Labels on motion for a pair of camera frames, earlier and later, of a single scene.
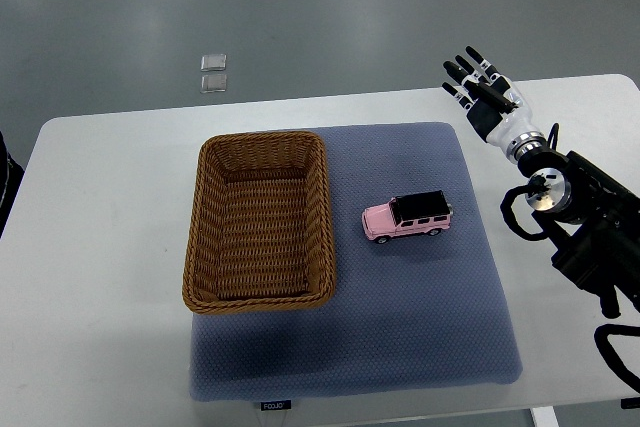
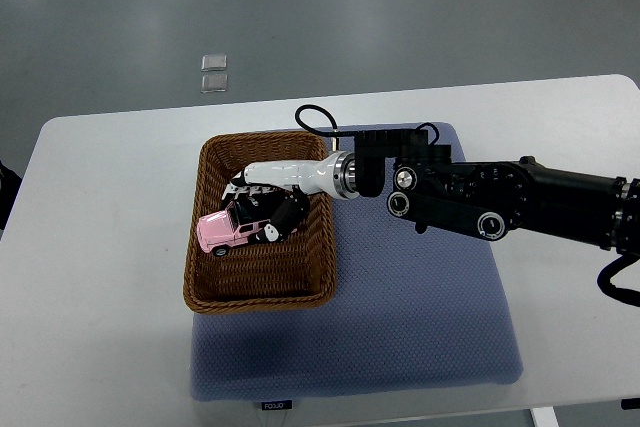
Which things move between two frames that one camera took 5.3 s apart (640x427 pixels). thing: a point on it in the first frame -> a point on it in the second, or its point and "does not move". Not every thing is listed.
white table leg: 544,416 does not move
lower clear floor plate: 213,83 does not move
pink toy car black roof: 427,212 -> 218,231
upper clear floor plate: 213,62 does not move
